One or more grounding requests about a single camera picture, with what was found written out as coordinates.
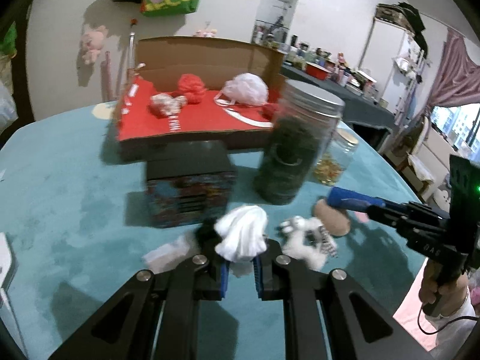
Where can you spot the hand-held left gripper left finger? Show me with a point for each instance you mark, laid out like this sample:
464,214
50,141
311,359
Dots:
224,279

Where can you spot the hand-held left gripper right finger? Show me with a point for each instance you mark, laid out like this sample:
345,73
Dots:
258,277

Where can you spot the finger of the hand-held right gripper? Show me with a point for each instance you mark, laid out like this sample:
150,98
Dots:
348,194
382,219

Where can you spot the beige round powder puff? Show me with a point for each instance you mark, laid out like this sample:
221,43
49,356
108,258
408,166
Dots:
333,221

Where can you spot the white cloth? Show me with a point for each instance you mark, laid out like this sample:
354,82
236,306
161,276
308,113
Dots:
242,236

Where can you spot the black fluffy scrunchie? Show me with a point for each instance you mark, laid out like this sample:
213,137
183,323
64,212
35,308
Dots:
205,232

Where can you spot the white fluffy plush with bow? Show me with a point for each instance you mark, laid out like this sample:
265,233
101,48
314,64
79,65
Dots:
300,243

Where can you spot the translucent plastic pouch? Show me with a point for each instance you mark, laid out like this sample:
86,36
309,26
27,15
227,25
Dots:
168,253

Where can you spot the white mesh bath pouf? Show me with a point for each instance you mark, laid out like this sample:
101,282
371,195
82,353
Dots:
245,88

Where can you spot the beige crochet scrunchie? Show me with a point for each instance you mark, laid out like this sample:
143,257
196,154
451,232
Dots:
165,105

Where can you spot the coral mesh bath pouf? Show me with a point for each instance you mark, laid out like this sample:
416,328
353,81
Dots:
191,86

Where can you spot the cardboard box red inside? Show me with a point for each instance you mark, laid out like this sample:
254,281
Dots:
210,60

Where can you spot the person's right forearm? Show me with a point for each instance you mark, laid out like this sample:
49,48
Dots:
453,335

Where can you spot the person's right hand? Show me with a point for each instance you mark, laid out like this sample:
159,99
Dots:
453,296

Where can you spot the small clear jar yellow capsules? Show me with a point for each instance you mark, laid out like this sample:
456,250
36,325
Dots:
333,168

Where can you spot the large clear jar metal lid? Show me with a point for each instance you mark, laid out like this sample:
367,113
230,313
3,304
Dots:
288,157

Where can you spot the table with dark cloth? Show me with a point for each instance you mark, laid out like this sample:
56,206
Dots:
360,108

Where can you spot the patterned tin box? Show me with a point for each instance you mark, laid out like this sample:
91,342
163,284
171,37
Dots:
187,198

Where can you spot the window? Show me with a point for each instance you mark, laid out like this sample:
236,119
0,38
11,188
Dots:
457,120

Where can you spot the red basin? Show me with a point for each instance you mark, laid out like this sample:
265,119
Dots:
317,72

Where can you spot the cluttered side table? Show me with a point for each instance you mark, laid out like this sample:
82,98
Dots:
300,50

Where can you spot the white refrigerator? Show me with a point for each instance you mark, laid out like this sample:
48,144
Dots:
386,45

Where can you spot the pink curtain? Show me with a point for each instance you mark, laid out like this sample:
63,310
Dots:
453,75

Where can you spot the dark clothes pile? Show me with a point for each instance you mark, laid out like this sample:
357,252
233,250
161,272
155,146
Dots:
414,22

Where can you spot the patterned storage case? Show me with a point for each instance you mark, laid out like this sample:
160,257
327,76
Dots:
390,12

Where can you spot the pink spotted plush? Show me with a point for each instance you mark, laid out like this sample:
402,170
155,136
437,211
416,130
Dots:
206,33

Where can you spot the pink pig plush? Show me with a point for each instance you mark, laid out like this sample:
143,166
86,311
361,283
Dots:
92,43

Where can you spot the wall mirror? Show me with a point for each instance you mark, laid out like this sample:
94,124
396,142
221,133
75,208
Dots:
281,15

